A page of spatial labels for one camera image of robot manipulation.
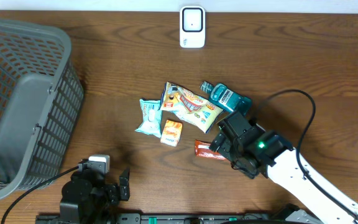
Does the red Top snack wrapper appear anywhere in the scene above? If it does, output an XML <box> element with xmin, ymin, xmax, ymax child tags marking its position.
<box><xmin>195</xmin><ymin>140</ymin><xmax>226</xmax><ymax>160</ymax></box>

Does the cream chips snack bag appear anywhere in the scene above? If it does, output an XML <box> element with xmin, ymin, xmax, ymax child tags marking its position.
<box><xmin>160</xmin><ymin>82</ymin><xmax>223</xmax><ymax>134</ymax></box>

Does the blue mouthwash bottle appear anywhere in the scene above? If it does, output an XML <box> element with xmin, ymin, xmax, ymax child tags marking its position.
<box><xmin>200</xmin><ymin>81</ymin><xmax>252</xmax><ymax>115</ymax></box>

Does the orange small snack box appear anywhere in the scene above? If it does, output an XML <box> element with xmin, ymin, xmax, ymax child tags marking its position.
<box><xmin>160</xmin><ymin>119</ymin><xmax>183</xmax><ymax>147</ymax></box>

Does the light blue wipes pack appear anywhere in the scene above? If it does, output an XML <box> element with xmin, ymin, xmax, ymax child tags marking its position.
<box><xmin>135</xmin><ymin>99</ymin><xmax>162</xmax><ymax>138</ymax></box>

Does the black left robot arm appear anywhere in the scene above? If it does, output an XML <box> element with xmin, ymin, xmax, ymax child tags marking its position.
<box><xmin>57</xmin><ymin>169</ymin><xmax>130</xmax><ymax>224</ymax></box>

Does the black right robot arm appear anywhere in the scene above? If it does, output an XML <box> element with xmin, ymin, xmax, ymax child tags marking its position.
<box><xmin>209</xmin><ymin>111</ymin><xmax>358</xmax><ymax>223</ymax></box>

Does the white barcode scanner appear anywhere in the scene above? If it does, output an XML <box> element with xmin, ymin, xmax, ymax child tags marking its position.
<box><xmin>180</xmin><ymin>6</ymin><xmax>206</xmax><ymax>49</ymax></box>

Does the grey plastic mesh basket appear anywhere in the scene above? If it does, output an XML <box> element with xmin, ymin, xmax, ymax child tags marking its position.
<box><xmin>0</xmin><ymin>18</ymin><xmax>84</xmax><ymax>199</ymax></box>

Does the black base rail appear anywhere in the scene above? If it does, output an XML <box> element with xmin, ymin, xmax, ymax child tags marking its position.
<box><xmin>35</xmin><ymin>212</ymin><xmax>270</xmax><ymax>224</ymax></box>

